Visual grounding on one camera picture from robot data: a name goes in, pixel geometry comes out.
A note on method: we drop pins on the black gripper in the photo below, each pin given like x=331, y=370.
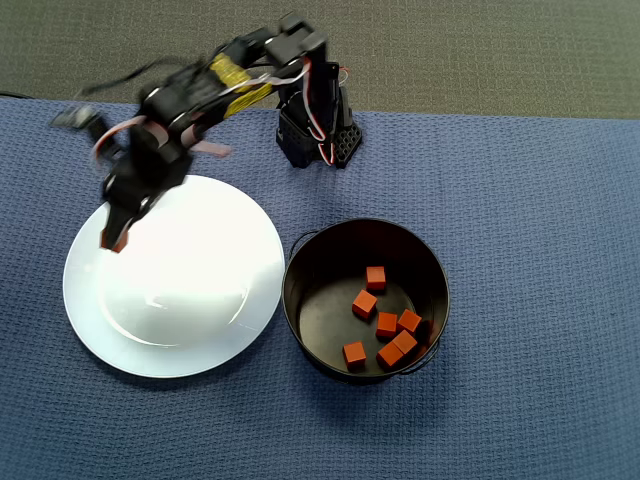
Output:
x=123, y=214

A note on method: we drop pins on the white round plate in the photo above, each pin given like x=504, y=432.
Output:
x=175, y=300

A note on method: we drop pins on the black metal bucket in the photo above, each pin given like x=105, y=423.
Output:
x=320, y=320

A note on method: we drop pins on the blue woven table cloth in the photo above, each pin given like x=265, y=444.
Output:
x=525, y=300

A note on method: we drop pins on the small camera circuit board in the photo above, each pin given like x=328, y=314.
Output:
x=75, y=116

